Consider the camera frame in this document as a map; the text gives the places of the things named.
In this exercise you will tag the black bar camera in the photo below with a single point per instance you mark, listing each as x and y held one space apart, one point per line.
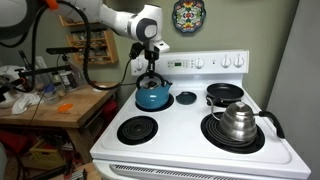
61 50

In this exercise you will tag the colourful decorative wall plate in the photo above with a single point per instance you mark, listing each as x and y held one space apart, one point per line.
189 15

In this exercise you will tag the small white saucer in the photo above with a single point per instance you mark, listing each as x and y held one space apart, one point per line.
100 88

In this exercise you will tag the white rounded object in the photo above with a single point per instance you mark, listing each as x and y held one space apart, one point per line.
2 163

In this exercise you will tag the white crumpled cloth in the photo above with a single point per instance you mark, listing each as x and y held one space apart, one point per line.
25 102

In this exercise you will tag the yellow crate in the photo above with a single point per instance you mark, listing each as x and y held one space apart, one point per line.
46 155

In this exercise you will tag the white electric stove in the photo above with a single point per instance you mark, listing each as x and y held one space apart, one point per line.
186 140

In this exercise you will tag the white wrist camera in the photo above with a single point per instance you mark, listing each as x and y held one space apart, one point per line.
162 47

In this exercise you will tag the large black coil burner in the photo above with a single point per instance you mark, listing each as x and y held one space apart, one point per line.
230 103
213 133

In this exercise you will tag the small black coil burner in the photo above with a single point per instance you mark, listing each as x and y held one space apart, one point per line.
167 104
137 130

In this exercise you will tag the small orange object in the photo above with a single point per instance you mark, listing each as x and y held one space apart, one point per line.
65 108

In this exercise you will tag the black frying pan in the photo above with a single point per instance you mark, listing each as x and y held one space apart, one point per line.
225 91

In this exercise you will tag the labelled jar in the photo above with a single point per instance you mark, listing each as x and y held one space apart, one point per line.
68 80

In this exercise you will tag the clear container with blue lid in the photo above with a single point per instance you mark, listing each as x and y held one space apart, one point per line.
51 95

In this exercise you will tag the small dark blue dish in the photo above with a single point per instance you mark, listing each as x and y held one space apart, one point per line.
186 98

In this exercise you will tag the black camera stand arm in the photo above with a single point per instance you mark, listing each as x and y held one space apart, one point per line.
50 70

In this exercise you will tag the white wall outlet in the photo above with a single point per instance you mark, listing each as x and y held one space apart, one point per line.
41 62

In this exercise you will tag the wooden table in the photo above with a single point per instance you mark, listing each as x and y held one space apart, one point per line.
76 110

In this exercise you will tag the wooden spice rack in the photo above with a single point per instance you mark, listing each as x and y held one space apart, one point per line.
100 50
71 23

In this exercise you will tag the stove clock display panel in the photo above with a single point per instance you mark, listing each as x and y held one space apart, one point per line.
178 63

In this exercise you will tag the white stove knob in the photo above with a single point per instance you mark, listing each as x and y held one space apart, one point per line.
199 63
226 61
238 61
139 65

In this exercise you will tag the red item under table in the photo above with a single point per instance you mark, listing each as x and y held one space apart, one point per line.
110 110

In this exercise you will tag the white kitchen appliance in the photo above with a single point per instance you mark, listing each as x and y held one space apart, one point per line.
8 71

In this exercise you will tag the black clamp with red tip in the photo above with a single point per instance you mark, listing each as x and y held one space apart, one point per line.
10 83

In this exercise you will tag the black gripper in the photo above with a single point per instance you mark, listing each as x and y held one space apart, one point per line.
151 56

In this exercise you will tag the stainless steel gooseneck kettle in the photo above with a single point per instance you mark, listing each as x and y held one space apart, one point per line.
238 123

